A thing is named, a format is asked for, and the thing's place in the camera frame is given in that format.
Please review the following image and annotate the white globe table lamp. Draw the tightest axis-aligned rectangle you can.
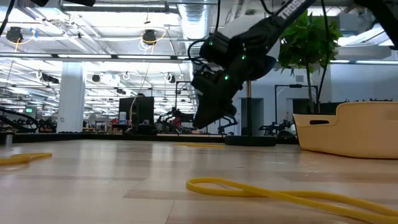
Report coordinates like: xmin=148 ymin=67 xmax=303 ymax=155
xmin=217 ymin=14 xmax=281 ymax=147

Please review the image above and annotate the black ceiling camera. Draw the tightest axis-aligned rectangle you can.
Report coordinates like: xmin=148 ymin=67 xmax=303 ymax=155
xmin=142 ymin=29 xmax=158 ymax=47
xmin=6 ymin=26 xmax=24 ymax=44

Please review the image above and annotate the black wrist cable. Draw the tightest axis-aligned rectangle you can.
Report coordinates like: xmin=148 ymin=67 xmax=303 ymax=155
xmin=0 ymin=0 xmax=16 ymax=37
xmin=187 ymin=0 xmax=222 ymax=66

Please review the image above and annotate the orange plastic bin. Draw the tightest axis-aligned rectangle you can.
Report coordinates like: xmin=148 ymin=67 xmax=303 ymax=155
xmin=292 ymin=101 xmax=398 ymax=160

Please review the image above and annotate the black background frame stand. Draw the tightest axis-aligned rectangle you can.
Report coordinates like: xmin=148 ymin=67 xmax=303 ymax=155
xmin=274 ymin=83 xmax=319 ymax=125
xmin=175 ymin=80 xmax=200 ymax=134

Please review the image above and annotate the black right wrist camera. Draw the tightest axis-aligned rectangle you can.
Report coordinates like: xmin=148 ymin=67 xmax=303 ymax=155
xmin=190 ymin=70 xmax=217 ymax=96

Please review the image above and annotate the yellow rubber band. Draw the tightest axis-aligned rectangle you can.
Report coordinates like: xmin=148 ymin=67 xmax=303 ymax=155
xmin=185 ymin=177 xmax=398 ymax=224
xmin=0 ymin=152 xmax=53 ymax=166
xmin=173 ymin=142 xmax=225 ymax=149

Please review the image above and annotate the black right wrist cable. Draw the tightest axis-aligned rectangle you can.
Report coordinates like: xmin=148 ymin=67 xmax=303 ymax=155
xmin=187 ymin=0 xmax=222 ymax=66

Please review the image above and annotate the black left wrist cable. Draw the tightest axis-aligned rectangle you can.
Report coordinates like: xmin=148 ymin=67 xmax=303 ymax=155
xmin=0 ymin=0 xmax=16 ymax=37

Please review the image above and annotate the green potted plant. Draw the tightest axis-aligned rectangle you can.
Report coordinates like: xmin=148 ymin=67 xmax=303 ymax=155
xmin=277 ymin=9 xmax=344 ymax=146

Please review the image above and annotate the black computer monitor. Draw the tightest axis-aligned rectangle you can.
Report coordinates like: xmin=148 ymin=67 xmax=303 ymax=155
xmin=118 ymin=96 xmax=155 ymax=121

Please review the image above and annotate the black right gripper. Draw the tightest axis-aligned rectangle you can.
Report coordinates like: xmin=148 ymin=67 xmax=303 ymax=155
xmin=192 ymin=62 xmax=249 ymax=130

